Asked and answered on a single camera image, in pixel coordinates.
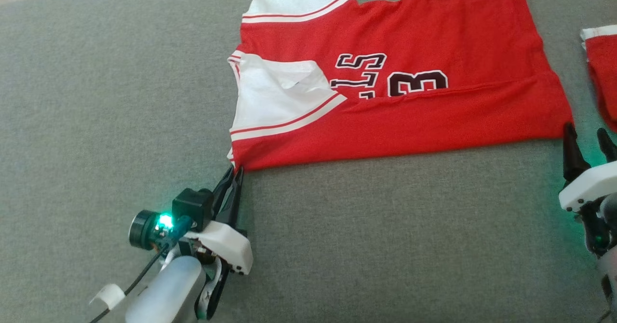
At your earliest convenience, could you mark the red white basketball jersey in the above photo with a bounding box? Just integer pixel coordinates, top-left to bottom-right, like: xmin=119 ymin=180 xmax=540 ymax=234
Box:
xmin=227 ymin=0 xmax=575 ymax=173

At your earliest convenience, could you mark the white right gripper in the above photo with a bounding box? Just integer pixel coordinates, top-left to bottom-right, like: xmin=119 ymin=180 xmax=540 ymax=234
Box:
xmin=558 ymin=122 xmax=617 ymax=258

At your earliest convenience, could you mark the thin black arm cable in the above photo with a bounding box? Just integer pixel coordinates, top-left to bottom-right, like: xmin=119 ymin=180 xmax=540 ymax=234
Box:
xmin=89 ymin=243 xmax=172 ymax=323

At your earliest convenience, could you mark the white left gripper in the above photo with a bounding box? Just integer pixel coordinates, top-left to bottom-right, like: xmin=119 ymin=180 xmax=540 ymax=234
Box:
xmin=183 ymin=165 xmax=254 ymax=276

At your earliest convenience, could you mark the large grey sofa seat cushion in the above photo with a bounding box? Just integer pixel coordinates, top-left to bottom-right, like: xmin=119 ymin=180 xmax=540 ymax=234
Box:
xmin=0 ymin=0 xmax=617 ymax=323

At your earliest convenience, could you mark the red shorts white waistband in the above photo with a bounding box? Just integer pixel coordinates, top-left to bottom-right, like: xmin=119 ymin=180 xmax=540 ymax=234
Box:
xmin=580 ymin=24 xmax=617 ymax=133

